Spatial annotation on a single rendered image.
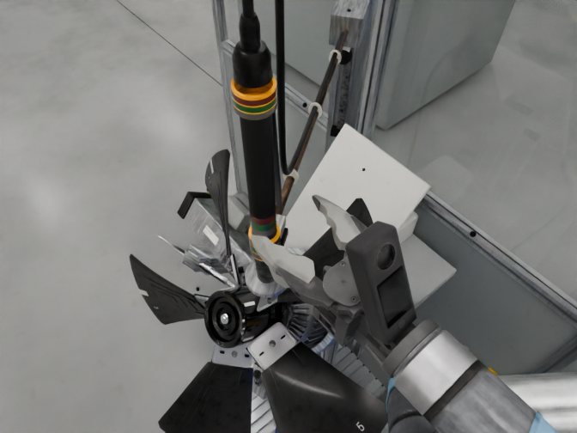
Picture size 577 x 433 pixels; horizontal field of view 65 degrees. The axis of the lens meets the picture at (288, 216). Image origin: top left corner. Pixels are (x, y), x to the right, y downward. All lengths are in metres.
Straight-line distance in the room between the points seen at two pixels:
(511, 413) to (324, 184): 0.79
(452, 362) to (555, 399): 0.18
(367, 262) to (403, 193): 0.65
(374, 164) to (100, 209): 2.08
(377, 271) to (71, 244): 2.48
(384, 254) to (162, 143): 2.81
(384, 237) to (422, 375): 0.13
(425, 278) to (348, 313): 1.02
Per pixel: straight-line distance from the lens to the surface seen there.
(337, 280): 0.48
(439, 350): 0.46
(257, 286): 0.71
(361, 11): 1.07
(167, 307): 1.22
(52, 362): 2.48
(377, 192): 1.06
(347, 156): 1.11
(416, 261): 1.51
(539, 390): 0.61
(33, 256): 2.84
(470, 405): 0.45
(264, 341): 0.98
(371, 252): 0.40
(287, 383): 0.95
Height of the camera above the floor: 2.09
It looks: 52 degrees down
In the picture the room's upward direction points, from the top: straight up
